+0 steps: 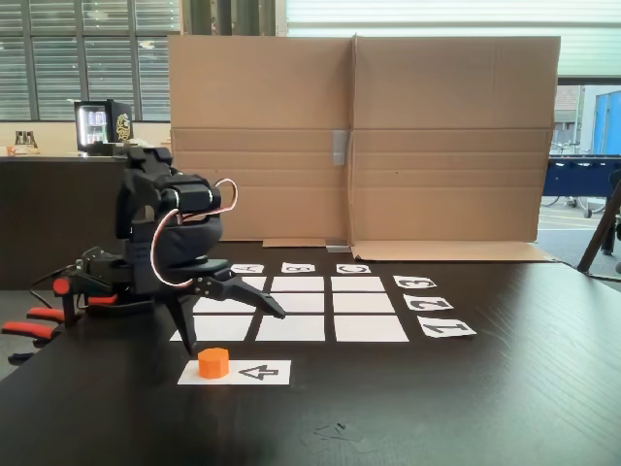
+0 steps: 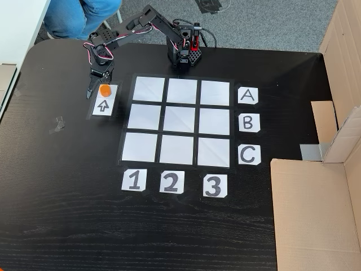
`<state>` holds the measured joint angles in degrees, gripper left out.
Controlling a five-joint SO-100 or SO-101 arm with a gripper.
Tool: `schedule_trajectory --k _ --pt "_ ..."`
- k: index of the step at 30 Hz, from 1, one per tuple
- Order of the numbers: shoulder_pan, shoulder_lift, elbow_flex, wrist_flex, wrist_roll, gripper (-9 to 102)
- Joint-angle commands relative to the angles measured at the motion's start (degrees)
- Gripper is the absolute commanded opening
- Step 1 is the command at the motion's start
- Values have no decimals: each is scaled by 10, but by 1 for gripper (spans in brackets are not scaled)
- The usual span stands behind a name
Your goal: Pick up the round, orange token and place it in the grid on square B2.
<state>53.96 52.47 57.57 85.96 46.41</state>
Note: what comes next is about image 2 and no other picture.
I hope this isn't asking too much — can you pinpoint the person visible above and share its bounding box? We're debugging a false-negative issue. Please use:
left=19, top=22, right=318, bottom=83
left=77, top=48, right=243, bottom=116
left=43, top=0, right=123, bottom=41

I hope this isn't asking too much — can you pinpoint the paper sheet number 3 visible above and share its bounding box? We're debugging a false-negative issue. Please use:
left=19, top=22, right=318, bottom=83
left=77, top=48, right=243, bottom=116
left=202, top=174, right=228, bottom=198

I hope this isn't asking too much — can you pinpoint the white nine-square grid sheet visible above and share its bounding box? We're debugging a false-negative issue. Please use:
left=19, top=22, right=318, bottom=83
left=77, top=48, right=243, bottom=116
left=117, top=73, right=236, bottom=170

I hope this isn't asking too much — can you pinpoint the paper sheet letter B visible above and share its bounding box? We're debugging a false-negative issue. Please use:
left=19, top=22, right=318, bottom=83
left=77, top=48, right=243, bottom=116
left=238, top=113, right=261, bottom=133

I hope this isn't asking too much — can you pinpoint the grey metal chair leg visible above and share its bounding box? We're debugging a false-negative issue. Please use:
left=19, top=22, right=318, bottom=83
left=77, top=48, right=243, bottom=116
left=102, top=10, right=125, bottom=30

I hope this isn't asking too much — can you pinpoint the paper sheet number 2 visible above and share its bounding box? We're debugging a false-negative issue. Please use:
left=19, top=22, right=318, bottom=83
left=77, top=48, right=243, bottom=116
left=159, top=170, right=186, bottom=194

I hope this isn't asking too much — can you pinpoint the black power cable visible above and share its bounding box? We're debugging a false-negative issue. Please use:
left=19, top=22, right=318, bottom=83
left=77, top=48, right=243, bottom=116
left=200, top=27, right=218, bottom=49

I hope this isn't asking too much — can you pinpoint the paper sheet letter C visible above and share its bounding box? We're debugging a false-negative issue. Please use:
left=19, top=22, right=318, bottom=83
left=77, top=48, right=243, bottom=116
left=237, top=144, right=262, bottom=165

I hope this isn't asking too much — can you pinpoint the white arrow paper sheet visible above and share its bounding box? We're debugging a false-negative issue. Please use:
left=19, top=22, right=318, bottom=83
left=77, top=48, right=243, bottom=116
left=91, top=83, right=119, bottom=117

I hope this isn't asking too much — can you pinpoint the white desk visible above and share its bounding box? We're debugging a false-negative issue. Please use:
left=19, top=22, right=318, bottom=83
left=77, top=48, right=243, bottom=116
left=0, top=0, right=52, bottom=125

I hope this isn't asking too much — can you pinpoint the black floor tape patch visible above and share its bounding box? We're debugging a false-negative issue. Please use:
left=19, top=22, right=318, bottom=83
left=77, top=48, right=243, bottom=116
left=194, top=0, right=231, bottom=15

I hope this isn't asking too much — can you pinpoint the brown cardboard screen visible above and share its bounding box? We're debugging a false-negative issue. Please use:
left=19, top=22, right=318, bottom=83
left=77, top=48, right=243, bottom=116
left=270, top=0, right=361, bottom=271

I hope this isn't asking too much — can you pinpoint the clear tape piece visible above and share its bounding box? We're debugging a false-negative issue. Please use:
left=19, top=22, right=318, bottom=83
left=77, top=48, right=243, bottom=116
left=48, top=115, right=67, bottom=136
left=14, top=82, right=28, bottom=99

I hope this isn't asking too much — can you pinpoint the paper sheet letter A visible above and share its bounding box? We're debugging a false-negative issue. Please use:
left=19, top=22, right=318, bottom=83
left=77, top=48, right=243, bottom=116
left=237, top=86, right=259, bottom=106

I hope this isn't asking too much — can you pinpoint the grey tape strip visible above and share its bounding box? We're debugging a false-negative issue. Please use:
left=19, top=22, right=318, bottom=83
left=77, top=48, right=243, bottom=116
left=299, top=142, right=329, bottom=163

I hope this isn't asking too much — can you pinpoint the paper sheet number 1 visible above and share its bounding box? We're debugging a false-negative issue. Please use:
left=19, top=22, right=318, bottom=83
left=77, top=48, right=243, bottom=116
left=121, top=168, right=148, bottom=192

